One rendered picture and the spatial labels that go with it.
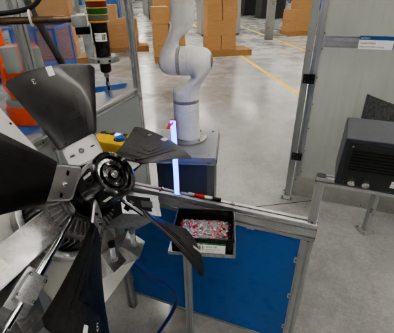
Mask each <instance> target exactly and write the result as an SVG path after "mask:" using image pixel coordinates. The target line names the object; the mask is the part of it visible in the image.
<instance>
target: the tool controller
mask: <svg viewBox="0 0 394 333"><path fill-rule="evenodd" d="M334 182H335V184H342V185H347V186H354V187H359V188H366V189H371V190H378V191H382V192H389V193H394V122H388V121H381V120H369V119H362V118H350V117H349V118H347V120H346V124H345V129H344V132H343V136H342V139H341V144H340V147H339V152H338V155H337V159H336V163H335V180H334Z"/></svg>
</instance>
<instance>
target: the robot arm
mask: <svg viewBox="0 0 394 333"><path fill-rule="evenodd" d="M194 18H195V0H170V27H169V31H168V35H167V38H166V41H165V43H164V45H163V47H162V50H161V52H160V56H159V62H158V63H159V66H160V69H161V70H162V71H163V72H164V73H165V74H168V75H190V76H191V78H190V80H188V81H186V82H184V83H182V84H179V85H177V86H176V87H174V89H173V104H174V119H175V120H177V132H178V145H179V146H193V145H198V144H201V143H203V142H204V141H206V139H207V135H206V133H205V132H203V131H201V129H199V89H200V86H201V83H202V82H203V80H204V79H205V77H206V76H207V75H208V74H209V72H210V70H211V68H212V67H213V55H212V53H211V51H210V50H209V49H207V48H205V47H201V46H179V41H180V39H181V37H182V36H183V35H184V34H186V33H187V32H188V31H189V30H190V29H191V27H192V26H193V22H194Z"/></svg>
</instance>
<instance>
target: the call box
mask: <svg viewBox="0 0 394 333"><path fill-rule="evenodd" d="M128 136H129V135H128ZM128 136H126V137H125V139H124V140H122V141H116V140H115V137H116V135H110V134H109V135H108V134H105V133H99V134H97V135H96V137H97V139H98V141H99V143H100V145H101V147H102V149H103V151H104V152H107V151H108V152H113V153H116V152H117V151H118V149H119V148H120V147H121V146H122V145H123V143H124V142H125V140H126V139H127V138H128Z"/></svg>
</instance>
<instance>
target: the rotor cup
mask: <svg viewBox="0 0 394 333"><path fill-rule="evenodd" d="M81 169H82V170H81V175H80V177H79V181H78V184H77V187H76V190H75V194H74V196H73V199H72V200H70V201H64V203H65V205H66V206H67V207H68V209H69V210H70V211H71V212H72V213H74V214H75V215H76V216H78V217H80V218H83V219H87V220H88V217H89V216H90V211H91V206H92V199H93V198H94V199H95V200H96V201H97V203H98V206H99V208H100V211H101V214H102V217H104V216H105V215H107V214H109V212H110V211H111V210H112V209H113V207H114V204H115V203H116V202H118V201H119V200H121V199H122V198H124V197H125V196H127V195H128V194H130V193H131V191H132V190H133V188H134V186H135V175H134V172H133V169H132V168H131V165H130V164H129V163H128V162H127V161H126V160H125V159H124V158H123V157H122V156H120V155H118V154H117V153H113V152H108V151H107V152H103V153H99V154H98V155H97V156H95V157H94V158H93V159H92V160H90V161H89V162H88V163H87V164H86V165H84V166H82V168H81ZM111 170H116V171H117V173H118V177H117V178H114V177H112V176H111V174H110V172H111ZM89 172H90V173H91V175H90V176H89V177H88V178H86V179H85V180H84V178H83V177H84V176H86V175H87V174H88V173H89ZM108 197H112V198H111V199H110V200H108V201H107V202H103V201H104V200H105V199H106V198H108Z"/></svg>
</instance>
